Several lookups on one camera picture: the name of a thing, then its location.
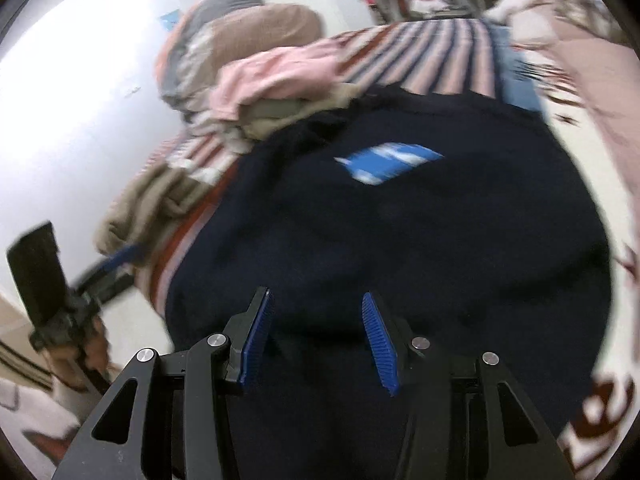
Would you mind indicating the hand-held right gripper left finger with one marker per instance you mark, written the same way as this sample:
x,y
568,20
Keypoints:
x,y
256,332

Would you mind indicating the pink garment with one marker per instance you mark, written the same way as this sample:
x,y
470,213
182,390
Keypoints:
x,y
280,72

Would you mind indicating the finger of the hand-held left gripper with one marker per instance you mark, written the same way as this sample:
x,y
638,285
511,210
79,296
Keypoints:
x,y
112,261

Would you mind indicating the person's left hand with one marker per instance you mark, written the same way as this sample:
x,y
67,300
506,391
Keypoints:
x,y
80,355

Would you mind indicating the beige garment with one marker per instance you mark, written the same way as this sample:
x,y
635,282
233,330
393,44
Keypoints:
x,y
145,210

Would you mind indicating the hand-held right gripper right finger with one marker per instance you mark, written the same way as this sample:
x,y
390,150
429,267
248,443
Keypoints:
x,y
376,336

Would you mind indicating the blue cloth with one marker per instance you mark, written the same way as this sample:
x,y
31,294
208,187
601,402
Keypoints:
x,y
517,72

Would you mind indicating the dark navy garment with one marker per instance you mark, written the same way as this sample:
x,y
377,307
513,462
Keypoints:
x,y
400,270

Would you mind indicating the brown and grey pillow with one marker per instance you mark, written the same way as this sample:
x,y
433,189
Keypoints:
x,y
225,40

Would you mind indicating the olive green garment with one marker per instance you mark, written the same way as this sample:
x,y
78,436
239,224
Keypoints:
x,y
280,112

